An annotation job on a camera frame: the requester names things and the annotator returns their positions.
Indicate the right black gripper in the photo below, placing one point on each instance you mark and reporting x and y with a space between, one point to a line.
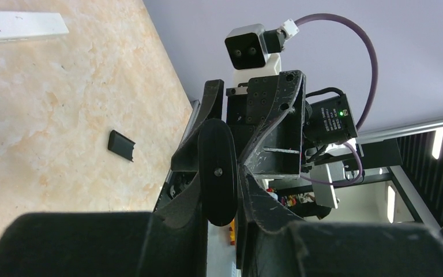
265 116

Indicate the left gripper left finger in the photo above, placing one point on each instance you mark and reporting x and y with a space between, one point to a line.
171 241

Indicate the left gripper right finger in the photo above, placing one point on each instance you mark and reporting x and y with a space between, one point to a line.
273 241

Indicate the black remote control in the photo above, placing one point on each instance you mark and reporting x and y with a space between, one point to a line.
218 174

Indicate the black remote battery cover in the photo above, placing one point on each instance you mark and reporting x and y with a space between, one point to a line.
121 145

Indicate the white remote control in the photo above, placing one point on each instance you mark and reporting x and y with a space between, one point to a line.
22 26

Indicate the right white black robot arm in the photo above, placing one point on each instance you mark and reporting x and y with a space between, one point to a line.
326 124

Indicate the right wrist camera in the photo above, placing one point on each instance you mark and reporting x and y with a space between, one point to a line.
255 51

